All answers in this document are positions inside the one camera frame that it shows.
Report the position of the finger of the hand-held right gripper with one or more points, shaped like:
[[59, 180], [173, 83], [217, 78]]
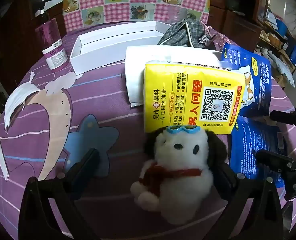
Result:
[[272, 158], [282, 117]]

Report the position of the white box lid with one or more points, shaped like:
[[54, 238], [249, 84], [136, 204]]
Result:
[[135, 80]]

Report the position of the dark glass door cabinet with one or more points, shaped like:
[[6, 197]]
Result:
[[18, 17]]

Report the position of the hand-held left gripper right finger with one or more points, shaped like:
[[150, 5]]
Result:
[[227, 180]]

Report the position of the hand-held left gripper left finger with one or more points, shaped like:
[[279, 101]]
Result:
[[88, 165]]

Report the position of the brown wooden cabinet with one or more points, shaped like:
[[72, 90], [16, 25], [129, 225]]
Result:
[[237, 10]]

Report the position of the grey plaid pouch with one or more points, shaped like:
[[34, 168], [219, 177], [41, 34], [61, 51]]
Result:
[[180, 35]]

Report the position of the white plush dog toy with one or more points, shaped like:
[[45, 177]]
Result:
[[180, 185]]

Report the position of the white cardboard box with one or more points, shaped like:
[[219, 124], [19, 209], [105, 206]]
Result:
[[100, 57]]

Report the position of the blue dog print packet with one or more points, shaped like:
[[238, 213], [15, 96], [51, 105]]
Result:
[[257, 92]]

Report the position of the cluttered storage shelf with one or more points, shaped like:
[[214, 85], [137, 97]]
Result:
[[282, 40]]

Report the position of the blue text print packet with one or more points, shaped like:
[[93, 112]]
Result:
[[250, 150]]

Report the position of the purple pump bottle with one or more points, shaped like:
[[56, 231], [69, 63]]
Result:
[[53, 45]]

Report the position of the white mask pack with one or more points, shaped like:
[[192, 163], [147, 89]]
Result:
[[15, 100]]

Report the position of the yellow tissue pack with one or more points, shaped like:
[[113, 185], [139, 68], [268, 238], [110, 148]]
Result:
[[177, 100]]

